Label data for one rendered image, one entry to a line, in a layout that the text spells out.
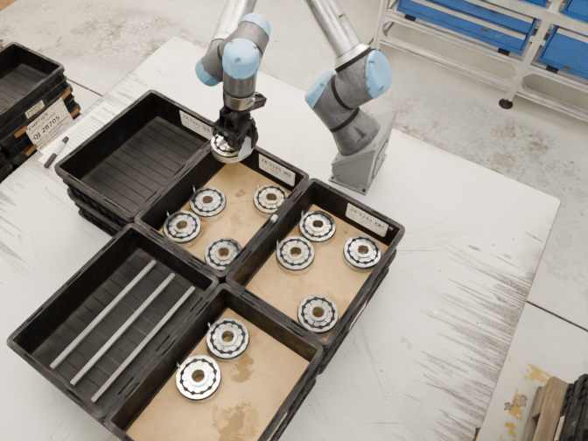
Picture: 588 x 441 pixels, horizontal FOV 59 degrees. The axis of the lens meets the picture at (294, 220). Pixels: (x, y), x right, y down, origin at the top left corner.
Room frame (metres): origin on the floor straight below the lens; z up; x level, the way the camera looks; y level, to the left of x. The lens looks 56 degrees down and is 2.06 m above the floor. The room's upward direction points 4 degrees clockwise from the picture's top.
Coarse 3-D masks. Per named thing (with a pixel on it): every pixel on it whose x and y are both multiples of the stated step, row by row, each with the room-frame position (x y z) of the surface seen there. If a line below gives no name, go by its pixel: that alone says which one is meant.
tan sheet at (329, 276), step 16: (320, 208) 0.88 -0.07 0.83; (336, 224) 0.83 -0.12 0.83; (336, 240) 0.78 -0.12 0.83; (272, 256) 0.71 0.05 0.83; (320, 256) 0.72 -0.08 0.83; (336, 256) 0.72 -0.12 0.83; (272, 272) 0.66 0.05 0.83; (320, 272) 0.67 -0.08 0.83; (336, 272) 0.67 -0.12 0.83; (352, 272) 0.68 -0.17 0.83; (368, 272) 0.68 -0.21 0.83; (256, 288) 0.61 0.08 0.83; (272, 288) 0.61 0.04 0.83; (288, 288) 0.62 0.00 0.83; (304, 288) 0.62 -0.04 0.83; (320, 288) 0.62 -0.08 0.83; (336, 288) 0.63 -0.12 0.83; (352, 288) 0.63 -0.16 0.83; (272, 304) 0.57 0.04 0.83; (288, 304) 0.57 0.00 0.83; (336, 304) 0.58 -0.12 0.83
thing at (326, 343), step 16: (304, 192) 0.86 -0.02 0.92; (336, 192) 0.86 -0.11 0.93; (288, 208) 0.80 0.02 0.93; (368, 208) 0.82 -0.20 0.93; (272, 224) 0.75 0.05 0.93; (400, 224) 0.77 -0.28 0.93; (400, 240) 0.73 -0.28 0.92; (384, 256) 0.67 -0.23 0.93; (240, 288) 0.56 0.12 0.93; (368, 288) 0.59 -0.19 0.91; (352, 304) 0.53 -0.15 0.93; (288, 320) 0.48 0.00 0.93; (336, 336) 0.46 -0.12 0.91
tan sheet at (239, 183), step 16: (224, 176) 0.98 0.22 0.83; (240, 176) 0.98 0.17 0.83; (256, 176) 0.98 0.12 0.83; (224, 192) 0.91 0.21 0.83; (240, 192) 0.92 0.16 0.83; (288, 192) 0.93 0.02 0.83; (240, 208) 0.86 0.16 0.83; (208, 224) 0.80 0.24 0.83; (224, 224) 0.80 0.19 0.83; (240, 224) 0.81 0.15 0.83; (256, 224) 0.81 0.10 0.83; (208, 240) 0.75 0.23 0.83; (240, 240) 0.75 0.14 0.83; (224, 256) 0.70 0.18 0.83
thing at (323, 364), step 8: (384, 272) 0.69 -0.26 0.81; (376, 288) 0.69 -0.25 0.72; (368, 296) 0.62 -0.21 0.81; (360, 312) 0.61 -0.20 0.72; (352, 320) 0.54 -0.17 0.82; (344, 336) 0.54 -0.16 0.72; (336, 344) 0.48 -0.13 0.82; (320, 360) 0.43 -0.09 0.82; (328, 360) 0.47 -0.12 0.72; (320, 368) 0.45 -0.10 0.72
